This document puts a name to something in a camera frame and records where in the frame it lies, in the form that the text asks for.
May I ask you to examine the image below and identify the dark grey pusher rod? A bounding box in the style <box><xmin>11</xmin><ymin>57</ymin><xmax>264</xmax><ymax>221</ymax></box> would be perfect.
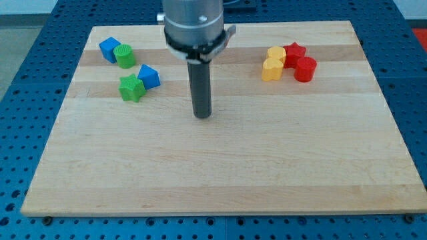
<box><xmin>187</xmin><ymin>63</ymin><xmax>211</xmax><ymax>119</ymax></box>

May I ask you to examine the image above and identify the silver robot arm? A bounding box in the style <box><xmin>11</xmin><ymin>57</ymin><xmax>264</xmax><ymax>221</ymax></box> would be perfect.
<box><xmin>162</xmin><ymin>0</ymin><xmax>236</xmax><ymax>119</ymax></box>

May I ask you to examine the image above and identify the blue triangular block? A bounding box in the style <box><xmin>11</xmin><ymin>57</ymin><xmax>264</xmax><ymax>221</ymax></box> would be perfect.
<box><xmin>137</xmin><ymin>64</ymin><xmax>161</xmax><ymax>90</ymax></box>

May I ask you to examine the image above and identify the green star block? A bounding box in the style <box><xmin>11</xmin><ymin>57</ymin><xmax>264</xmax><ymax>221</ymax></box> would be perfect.
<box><xmin>118</xmin><ymin>74</ymin><xmax>146</xmax><ymax>103</ymax></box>

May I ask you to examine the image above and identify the yellow heart block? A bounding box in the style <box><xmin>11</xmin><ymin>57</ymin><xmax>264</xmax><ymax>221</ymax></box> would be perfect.
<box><xmin>262</xmin><ymin>58</ymin><xmax>284</xmax><ymax>81</ymax></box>

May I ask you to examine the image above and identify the green cylinder block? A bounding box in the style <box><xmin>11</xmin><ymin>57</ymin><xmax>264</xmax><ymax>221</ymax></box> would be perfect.
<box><xmin>113</xmin><ymin>44</ymin><xmax>136</xmax><ymax>69</ymax></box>

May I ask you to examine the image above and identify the yellow hexagon block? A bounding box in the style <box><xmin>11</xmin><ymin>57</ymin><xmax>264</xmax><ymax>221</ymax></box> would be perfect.
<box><xmin>266</xmin><ymin>46</ymin><xmax>287</xmax><ymax>64</ymax></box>

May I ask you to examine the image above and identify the blue cube block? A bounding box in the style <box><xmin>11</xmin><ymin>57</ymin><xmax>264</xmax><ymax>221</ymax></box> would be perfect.
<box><xmin>99</xmin><ymin>37</ymin><xmax>121</xmax><ymax>63</ymax></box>

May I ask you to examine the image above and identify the red star block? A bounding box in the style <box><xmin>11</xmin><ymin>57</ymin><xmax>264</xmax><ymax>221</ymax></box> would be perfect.
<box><xmin>283</xmin><ymin>42</ymin><xmax>306</xmax><ymax>69</ymax></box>

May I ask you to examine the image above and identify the red cylinder block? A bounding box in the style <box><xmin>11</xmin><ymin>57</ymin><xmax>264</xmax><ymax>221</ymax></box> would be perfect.
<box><xmin>294</xmin><ymin>57</ymin><xmax>317</xmax><ymax>83</ymax></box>

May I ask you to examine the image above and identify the wooden board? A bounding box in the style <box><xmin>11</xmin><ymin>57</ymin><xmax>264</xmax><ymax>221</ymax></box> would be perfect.
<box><xmin>21</xmin><ymin>21</ymin><xmax>426</xmax><ymax>217</ymax></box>

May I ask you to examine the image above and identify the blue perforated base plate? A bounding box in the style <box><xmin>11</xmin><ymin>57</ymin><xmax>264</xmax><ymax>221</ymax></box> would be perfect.
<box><xmin>1</xmin><ymin>0</ymin><xmax>426</xmax><ymax>239</ymax></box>

